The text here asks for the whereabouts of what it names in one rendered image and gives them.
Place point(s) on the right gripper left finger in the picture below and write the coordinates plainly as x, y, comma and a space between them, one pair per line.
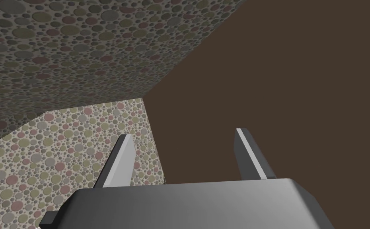
120, 165

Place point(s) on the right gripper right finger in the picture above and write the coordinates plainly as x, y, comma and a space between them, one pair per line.
250, 159

